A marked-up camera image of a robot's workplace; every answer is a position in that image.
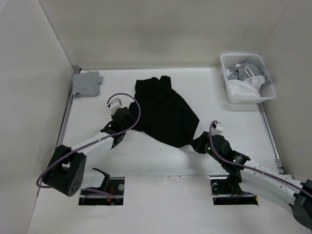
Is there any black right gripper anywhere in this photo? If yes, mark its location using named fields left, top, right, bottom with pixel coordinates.
left=189, top=131, right=223, bottom=164

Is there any black tank top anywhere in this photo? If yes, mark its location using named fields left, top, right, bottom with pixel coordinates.
left=129, top=76, right=199, bottom=148

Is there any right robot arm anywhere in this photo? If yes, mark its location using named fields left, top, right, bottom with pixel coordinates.
left=191, top=132, right=312, bottom=229

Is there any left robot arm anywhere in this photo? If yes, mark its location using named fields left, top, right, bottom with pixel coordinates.
left=36, top=107, right=138, bottom=197

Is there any folded grey tank top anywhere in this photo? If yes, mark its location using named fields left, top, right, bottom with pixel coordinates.
left=72, top=71, right=104, bottom=98

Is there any white tank top in basket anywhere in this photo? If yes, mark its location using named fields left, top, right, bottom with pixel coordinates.
left=229, top=76, right=265, bottom=98

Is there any grey tank top in basket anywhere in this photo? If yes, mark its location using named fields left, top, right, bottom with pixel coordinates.
left=226, top=58, right=270, bottom=84

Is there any white plastic basket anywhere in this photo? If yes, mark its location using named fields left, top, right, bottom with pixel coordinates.
left=220, top=53, right=276, bottom=103

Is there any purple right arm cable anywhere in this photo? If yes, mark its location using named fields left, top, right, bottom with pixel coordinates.
left=209, top=120, right=312, bottom=198

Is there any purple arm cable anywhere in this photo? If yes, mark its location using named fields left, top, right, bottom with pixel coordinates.
left=209, top=120, right=312, bottom=198
left=36, top=92, right=142, bottom=204

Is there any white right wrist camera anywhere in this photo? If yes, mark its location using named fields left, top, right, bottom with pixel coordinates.
left=211, top=121, right=223, bottom=136

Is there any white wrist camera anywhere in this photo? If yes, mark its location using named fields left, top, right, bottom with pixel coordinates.
left=108, top=97, right=122, bottom=115
left=211, top=121, right=223, bottom=136

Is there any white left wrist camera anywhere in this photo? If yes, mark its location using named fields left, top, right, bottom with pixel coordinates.
left=108, top=97, right=122, bottom=115

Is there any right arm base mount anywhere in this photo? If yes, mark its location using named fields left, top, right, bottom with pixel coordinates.
left=210, top=175, right=258, bottom=205

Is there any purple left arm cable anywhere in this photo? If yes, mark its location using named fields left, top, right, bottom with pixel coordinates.
left=36, top=92, right=142, bottom=204

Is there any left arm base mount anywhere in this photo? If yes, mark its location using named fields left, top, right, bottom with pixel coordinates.
left=78, top=168, right=125, bottom=206

